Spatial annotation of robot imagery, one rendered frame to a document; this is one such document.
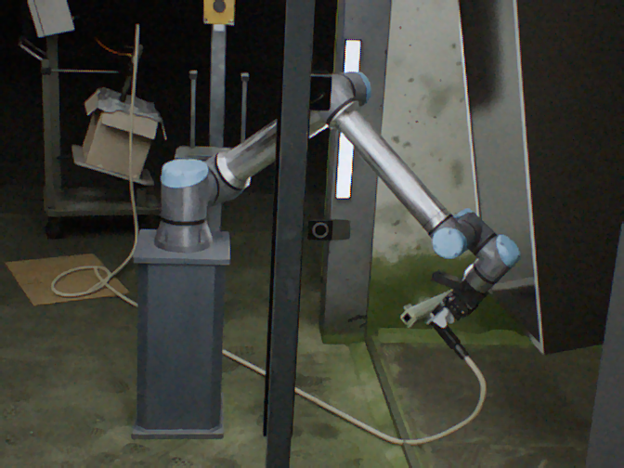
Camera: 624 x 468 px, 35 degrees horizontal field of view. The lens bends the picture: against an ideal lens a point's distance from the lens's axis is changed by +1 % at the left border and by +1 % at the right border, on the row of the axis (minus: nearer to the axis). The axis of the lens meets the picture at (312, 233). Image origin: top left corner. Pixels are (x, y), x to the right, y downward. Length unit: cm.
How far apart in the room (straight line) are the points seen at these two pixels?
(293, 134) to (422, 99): 206
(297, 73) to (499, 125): 168
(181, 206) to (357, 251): 107
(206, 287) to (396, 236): 110
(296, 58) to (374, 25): 199
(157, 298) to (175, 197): 33
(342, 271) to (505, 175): 89
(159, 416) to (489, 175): 140
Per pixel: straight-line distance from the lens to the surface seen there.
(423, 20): 384
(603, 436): 124
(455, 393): 371
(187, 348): 323
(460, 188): 399
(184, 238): 316
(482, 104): 340
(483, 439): 341
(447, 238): 276
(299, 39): 183
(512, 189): 350
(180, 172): 312
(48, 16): 542
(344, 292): 404
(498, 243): 288
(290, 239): 190
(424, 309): 302
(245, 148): 319
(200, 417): 334
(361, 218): 394
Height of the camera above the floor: 163
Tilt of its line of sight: 17 degrees down
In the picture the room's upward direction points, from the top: 3 degrees clockwise
